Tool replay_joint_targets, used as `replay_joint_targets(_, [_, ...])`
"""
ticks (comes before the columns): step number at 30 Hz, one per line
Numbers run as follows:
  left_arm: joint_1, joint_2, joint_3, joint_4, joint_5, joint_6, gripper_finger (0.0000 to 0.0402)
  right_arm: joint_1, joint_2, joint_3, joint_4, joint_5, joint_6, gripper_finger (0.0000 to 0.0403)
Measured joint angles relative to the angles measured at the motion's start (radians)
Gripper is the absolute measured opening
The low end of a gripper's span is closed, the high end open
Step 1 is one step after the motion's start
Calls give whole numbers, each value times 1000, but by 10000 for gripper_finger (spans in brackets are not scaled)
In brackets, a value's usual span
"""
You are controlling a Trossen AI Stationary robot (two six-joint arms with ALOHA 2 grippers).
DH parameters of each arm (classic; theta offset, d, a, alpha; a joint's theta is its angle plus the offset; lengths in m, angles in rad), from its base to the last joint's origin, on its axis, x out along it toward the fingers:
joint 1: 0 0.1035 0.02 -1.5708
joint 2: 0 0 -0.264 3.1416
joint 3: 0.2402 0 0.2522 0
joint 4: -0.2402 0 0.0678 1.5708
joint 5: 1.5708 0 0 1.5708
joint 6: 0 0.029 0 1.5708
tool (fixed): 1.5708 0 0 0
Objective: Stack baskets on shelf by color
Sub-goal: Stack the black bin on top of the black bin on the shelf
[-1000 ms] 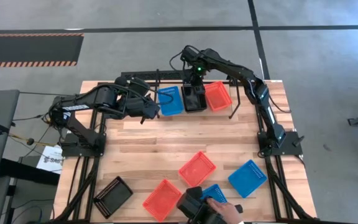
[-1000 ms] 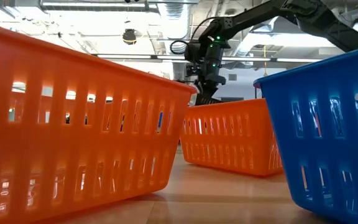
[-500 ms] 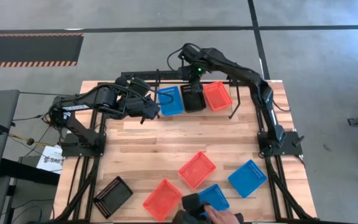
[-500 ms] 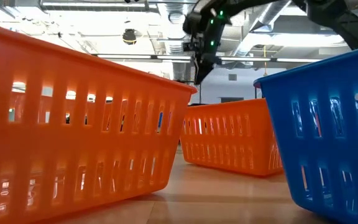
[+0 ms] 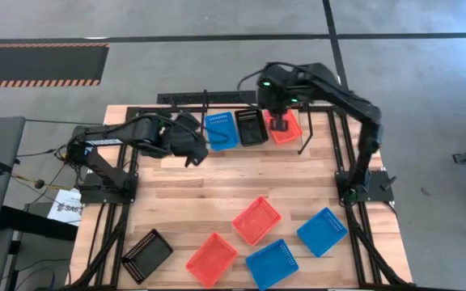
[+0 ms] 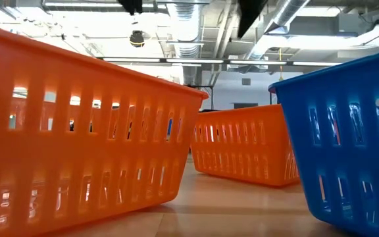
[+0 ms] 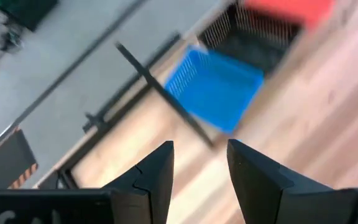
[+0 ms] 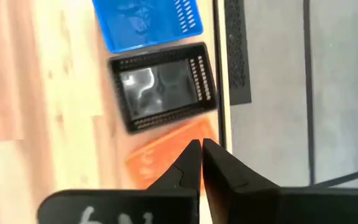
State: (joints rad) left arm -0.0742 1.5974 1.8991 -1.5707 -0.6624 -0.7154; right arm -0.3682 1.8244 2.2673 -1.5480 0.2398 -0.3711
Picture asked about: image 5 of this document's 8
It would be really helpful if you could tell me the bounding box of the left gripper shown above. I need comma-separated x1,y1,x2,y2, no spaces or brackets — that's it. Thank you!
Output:
162,127,210,168

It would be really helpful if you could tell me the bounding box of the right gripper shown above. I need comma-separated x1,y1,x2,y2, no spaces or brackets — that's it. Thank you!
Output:
261,95,294,133

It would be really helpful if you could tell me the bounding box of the orange plastic basket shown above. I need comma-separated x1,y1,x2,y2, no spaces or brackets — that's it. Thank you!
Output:
184,232,239,289
263,108,304,146
231,196,283,247

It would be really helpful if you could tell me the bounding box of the black plastic basket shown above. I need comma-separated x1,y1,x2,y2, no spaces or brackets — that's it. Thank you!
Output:
121,228,175,285
234,108,269,147

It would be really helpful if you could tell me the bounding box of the blue plastic basket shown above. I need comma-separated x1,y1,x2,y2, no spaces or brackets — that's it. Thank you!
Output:
296,206,349,259
204,112,240,152
244,238,300,291

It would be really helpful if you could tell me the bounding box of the black perforated metal strip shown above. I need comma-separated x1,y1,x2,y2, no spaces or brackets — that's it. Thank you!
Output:
156,90,257,105

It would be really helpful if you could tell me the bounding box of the white printed paper sheet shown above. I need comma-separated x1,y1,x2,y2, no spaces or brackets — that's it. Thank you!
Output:
47,188,83,226

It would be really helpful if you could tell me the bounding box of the black desk base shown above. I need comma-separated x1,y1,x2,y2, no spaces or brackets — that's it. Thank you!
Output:
0,205,79,291

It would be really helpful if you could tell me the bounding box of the black mat with hazard stripes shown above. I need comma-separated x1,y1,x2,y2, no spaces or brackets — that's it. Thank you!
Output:
0,43,110,88

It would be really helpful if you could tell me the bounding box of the thin black metal shelf frame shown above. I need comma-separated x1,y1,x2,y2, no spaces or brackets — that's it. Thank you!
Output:
202,89,315,157

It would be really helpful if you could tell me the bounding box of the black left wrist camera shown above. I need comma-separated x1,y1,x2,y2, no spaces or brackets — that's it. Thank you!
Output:
174,112,202,131

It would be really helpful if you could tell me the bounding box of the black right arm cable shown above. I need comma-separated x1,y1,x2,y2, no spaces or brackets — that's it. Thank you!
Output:
236,62,282,92

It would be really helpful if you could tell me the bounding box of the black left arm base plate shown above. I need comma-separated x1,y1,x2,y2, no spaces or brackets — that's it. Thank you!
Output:
79,172,139,205

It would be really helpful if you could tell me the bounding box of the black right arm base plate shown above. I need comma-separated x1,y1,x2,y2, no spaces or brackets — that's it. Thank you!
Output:
335,170,396,203

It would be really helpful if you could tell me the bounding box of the black aluminium table frame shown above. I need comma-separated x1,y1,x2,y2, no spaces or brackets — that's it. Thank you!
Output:
66,103,415,291

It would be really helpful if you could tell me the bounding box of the yellow cable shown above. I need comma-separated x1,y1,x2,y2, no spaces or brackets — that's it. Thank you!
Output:
12,172,76,191

